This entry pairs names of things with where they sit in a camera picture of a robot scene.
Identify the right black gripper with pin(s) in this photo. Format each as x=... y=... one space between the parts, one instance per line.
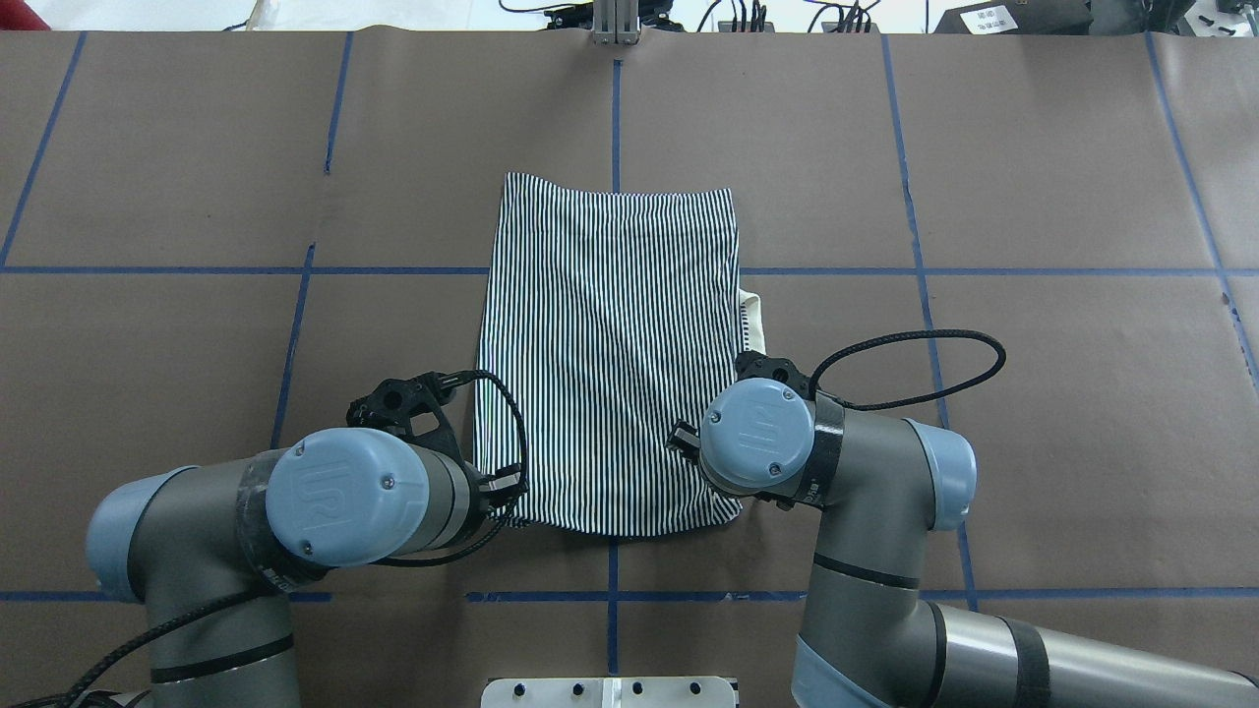
x=684 y=440

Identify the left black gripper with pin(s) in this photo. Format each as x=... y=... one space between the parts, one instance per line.
x=503 y=485

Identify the blue white striped polo shirt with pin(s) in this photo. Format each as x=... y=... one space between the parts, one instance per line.
x=609 y=317

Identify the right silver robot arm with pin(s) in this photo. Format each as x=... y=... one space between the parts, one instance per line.
x=882 y=485

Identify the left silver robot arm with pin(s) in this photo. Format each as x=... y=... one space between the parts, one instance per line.
x=213 y=552

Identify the brown paper table cover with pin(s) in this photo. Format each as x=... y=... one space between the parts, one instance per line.
x=213 y=242

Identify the long black box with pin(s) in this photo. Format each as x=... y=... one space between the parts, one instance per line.
x=1017 y=17

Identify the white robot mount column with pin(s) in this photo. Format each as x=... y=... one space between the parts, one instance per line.
x=677 y=691

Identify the aluminium frame post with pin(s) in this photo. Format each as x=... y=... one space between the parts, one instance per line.
x=616 y=22

